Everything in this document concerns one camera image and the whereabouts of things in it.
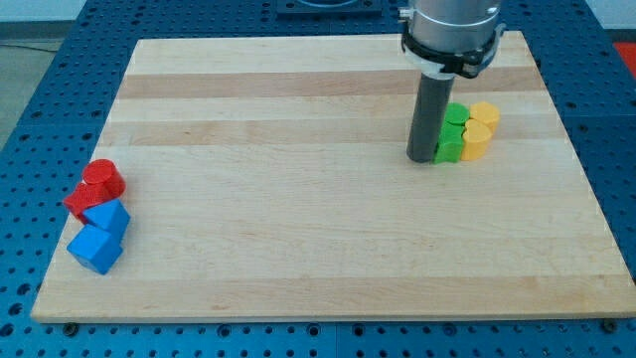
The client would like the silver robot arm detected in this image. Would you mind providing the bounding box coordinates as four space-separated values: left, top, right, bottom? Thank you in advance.
398 0 505 81

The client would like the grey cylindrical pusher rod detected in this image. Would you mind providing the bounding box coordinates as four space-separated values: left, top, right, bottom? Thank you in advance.
406 75 454 163

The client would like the yellow heart block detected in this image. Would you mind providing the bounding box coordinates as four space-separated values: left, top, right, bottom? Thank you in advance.
460 119 493 161

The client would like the yellow cylinder block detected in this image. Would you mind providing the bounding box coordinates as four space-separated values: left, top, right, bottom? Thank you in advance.
469 101 501 133

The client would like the green cylinder block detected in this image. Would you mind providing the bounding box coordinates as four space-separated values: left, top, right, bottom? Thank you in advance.
444 102 470 126

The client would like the dark mounting plate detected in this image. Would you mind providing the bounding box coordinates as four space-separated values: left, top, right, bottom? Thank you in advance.
275 0 383 15

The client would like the blue cube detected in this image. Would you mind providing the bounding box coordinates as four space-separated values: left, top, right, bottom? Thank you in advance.
67 225 123 274

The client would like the wooden board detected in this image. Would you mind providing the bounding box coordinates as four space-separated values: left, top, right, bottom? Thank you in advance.
32 31 635 323

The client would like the red angular block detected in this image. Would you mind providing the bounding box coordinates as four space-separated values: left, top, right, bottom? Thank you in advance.
63 182 113 224

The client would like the blue angular block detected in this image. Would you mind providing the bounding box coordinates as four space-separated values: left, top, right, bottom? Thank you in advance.
83 199 130 243

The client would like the red cylinder block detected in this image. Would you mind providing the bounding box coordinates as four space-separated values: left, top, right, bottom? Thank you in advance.
81 159 126 198

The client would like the green star block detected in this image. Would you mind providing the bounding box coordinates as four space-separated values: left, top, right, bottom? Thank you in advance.
433 122 464 164

